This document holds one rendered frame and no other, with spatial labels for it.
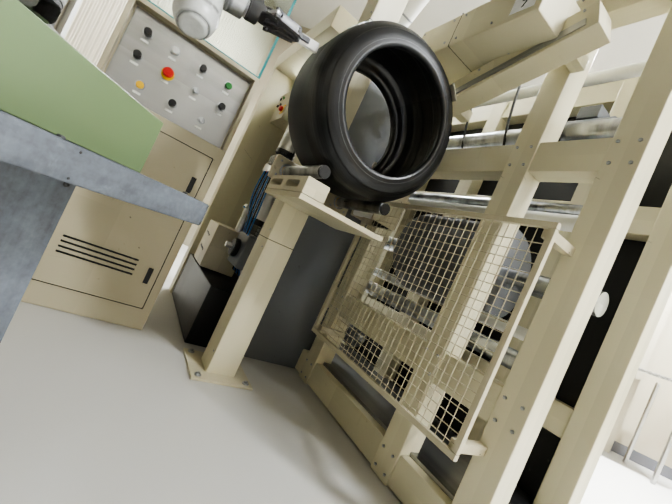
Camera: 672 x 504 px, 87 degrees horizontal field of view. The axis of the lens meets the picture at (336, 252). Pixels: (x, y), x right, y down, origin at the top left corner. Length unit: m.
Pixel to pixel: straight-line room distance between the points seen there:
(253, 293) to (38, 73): 1.17
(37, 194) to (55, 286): 1.21
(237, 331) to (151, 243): 0.54
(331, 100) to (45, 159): 0.86
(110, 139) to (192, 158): 1.13
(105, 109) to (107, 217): 1.16
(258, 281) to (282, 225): 0.26
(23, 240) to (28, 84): 0.21
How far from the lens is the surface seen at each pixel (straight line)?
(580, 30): 1.53
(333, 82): 1.18
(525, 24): 1.53
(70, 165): 0.45
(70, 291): 1.80
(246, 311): 1.56
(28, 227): 0.62
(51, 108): 0.55
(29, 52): 0.53
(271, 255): 1.52
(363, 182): 1.21
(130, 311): 1.82
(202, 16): 1.03
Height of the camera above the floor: 0.65
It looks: 1 degrees up
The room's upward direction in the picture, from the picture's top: 25 degrees clockwise
